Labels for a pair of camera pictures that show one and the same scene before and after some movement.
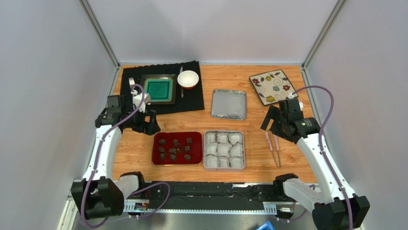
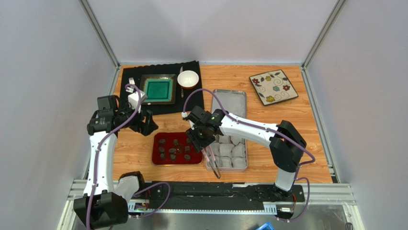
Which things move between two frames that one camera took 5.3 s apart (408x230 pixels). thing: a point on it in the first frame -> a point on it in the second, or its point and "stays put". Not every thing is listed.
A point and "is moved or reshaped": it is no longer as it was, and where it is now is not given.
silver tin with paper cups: [224, 151] stays put
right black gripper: [277, 121] -> [198, 141]
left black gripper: [150, 128] stays put
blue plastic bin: [267, 226] stays put
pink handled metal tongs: [268, 140] is moved or reshaped
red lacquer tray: [177, 148] stays put
